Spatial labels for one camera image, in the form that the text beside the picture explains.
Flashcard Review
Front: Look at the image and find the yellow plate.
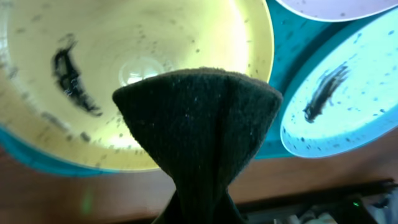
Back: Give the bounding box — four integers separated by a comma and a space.
1, 0, 274, 172

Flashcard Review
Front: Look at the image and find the white pink plate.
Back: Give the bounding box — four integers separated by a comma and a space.
276, 0, 397, 22

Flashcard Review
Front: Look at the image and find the light blue plate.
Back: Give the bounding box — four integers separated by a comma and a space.
280, 9, 397, 158

